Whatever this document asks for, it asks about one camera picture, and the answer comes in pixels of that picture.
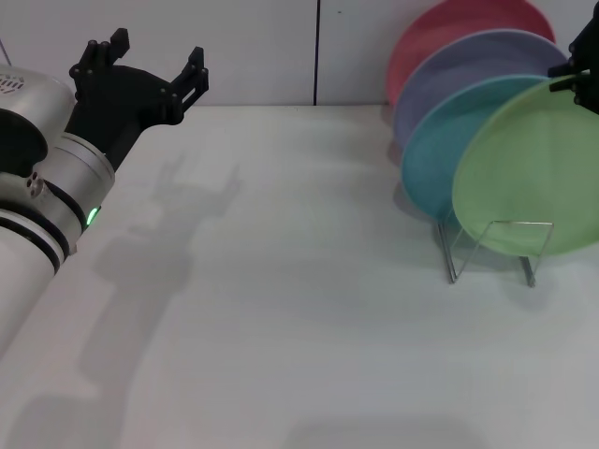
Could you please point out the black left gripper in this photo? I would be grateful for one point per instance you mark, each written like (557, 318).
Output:
(117, 103)

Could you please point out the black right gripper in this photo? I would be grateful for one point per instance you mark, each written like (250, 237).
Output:
(589, 51)

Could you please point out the green plastic plate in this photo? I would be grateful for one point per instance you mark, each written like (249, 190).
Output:
(529, 173)

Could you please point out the purple plastic plate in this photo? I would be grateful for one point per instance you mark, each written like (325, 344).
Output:
(449, 70)

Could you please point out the red plastic plate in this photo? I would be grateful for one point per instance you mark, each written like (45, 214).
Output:
(435, 28)

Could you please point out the light blue plastic plate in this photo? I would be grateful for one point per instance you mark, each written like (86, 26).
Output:
(430, 159)

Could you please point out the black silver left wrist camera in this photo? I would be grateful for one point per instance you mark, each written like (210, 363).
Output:
(28, 117)

